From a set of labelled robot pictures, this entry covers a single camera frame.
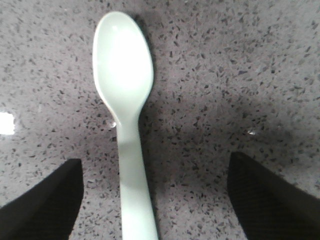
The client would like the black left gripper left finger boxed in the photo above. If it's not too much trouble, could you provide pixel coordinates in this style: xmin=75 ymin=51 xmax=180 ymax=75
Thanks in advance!
xmin=0 ymin=158 xmax=83 ymax=240

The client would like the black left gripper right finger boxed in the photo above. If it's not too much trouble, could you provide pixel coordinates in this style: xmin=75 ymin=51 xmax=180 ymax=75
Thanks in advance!
xmin=227 ymin=152 xmax=320 ymax=240

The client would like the mint green plastic spoon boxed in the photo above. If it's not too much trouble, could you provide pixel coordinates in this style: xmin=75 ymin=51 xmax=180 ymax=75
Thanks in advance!
xmin=92 ymin=11 xmax=158 ymax=240

